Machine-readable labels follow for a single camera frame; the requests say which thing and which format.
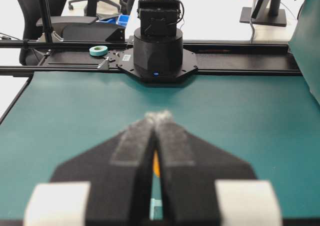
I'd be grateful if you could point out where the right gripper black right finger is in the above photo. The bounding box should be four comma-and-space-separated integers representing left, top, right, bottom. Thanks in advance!
153, 115, 285, 226

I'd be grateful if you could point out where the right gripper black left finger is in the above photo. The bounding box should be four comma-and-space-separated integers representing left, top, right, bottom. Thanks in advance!
24, 117, 157, 226

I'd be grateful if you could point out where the orange block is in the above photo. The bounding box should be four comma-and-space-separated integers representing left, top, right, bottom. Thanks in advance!
152, 151, 160, 178

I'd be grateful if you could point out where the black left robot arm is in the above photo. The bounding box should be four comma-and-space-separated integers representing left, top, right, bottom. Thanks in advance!
117, 0, 198, 83

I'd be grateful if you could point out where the teal tape roll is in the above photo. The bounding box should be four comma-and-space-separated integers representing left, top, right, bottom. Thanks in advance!
89, 46, 109, 57

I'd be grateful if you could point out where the blue storage bin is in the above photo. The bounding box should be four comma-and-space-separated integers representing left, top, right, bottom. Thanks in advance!
116, 15, 130, 27

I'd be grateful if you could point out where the black monitor stand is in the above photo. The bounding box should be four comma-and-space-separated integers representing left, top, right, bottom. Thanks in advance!
239, 0, 287, 27

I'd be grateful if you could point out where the black office chair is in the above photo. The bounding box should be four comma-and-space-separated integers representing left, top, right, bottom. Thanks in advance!
11, 0, 126, 66

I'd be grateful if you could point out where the black aluminium frame rail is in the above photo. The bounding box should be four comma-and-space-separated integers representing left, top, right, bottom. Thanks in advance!
0, 41, 301, 81

